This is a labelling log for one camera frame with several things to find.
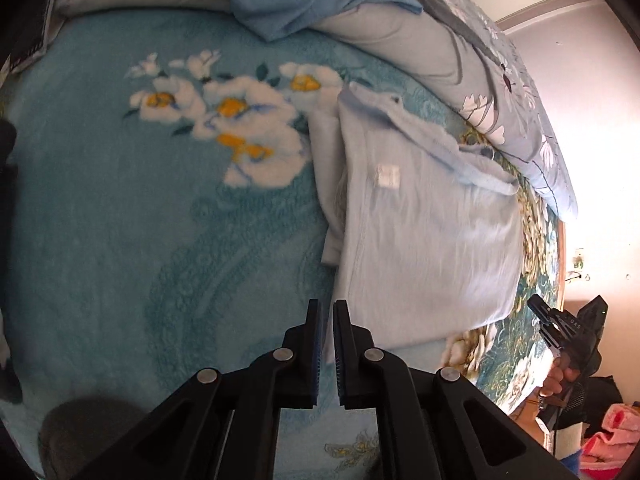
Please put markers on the black bag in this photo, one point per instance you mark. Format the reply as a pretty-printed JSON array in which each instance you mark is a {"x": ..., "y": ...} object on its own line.
[{"x": 597, "y": 400}]

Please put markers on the pale blue floral quilt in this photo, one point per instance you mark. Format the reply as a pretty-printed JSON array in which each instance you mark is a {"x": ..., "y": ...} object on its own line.
[{"x": 400, "y": 40}]

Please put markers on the teal floral blanket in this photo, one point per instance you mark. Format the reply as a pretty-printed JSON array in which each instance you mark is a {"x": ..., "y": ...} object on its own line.
[{"x": 125, "y": 235}]

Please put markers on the light blue t-shirt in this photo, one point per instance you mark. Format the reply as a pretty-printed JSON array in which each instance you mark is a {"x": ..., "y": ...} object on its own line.
[{"x": 425, "y": 240}]

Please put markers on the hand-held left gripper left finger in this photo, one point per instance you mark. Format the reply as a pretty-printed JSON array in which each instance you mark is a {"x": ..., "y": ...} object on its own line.
[{"x": 315, "y": 355}]

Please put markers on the grey garment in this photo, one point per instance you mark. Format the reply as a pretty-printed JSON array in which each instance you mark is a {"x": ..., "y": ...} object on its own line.
[{"x": 440, "y": 5}]

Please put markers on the pink fluffy cloth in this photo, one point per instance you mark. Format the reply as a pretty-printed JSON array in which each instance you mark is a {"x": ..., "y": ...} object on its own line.
[{"x": 612, "y": 435}]

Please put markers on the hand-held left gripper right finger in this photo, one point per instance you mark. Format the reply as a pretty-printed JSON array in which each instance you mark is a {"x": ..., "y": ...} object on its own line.
[{"x": 340, "y": 355}]

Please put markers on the person's right hand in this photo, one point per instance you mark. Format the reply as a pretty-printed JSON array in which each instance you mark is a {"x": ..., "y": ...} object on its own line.
[{"x": 559, "y": 380}]

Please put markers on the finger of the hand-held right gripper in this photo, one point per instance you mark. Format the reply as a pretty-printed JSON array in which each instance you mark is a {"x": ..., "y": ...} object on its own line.
[{"x": 539, "y": 310}]

